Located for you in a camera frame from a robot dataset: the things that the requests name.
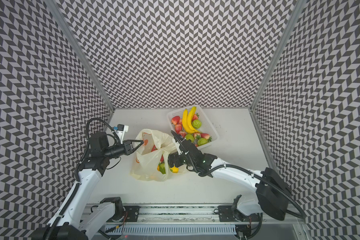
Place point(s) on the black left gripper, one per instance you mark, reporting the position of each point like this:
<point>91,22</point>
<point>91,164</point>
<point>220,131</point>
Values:
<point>128,146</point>

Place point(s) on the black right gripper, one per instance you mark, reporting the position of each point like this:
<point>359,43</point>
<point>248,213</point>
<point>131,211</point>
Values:
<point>184,147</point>

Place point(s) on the yellow plastic bag orange print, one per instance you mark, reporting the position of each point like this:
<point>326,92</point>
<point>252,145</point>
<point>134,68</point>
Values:
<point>144,167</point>

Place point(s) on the yellow lemon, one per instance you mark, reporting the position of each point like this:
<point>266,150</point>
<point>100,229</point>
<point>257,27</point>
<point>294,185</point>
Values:
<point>174,169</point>

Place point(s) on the green pear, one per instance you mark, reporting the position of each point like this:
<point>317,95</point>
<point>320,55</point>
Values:
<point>162,168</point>

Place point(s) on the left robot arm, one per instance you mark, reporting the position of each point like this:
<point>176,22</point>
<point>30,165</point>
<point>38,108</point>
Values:
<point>67,223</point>

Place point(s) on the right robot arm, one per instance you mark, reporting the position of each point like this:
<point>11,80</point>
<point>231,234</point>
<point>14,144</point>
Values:
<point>268,194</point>

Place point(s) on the red apple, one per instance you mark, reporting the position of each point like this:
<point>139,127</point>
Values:
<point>175,120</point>

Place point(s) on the yellow banana bunch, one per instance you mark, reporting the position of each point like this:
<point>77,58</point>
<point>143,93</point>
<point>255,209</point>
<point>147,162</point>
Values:
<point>187,120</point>

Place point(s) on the green apple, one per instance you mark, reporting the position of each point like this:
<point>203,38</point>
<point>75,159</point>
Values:
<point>196,124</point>

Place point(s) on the white plastic fruit basket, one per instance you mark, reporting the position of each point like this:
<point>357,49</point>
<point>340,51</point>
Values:
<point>206,127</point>

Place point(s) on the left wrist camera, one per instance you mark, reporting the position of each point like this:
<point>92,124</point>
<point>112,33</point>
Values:
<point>120,131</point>

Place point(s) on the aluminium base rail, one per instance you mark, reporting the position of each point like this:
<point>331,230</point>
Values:
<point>176,214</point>

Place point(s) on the aluminium left corner post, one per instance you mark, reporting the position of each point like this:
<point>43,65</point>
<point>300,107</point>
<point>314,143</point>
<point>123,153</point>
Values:
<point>68,33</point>

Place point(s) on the aluminium corner post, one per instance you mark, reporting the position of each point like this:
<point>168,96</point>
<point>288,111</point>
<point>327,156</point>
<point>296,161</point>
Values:
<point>68,33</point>
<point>297,11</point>

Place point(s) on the aluminium right corner post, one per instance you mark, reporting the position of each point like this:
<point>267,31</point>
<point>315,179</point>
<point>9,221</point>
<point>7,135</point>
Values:
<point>297,11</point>

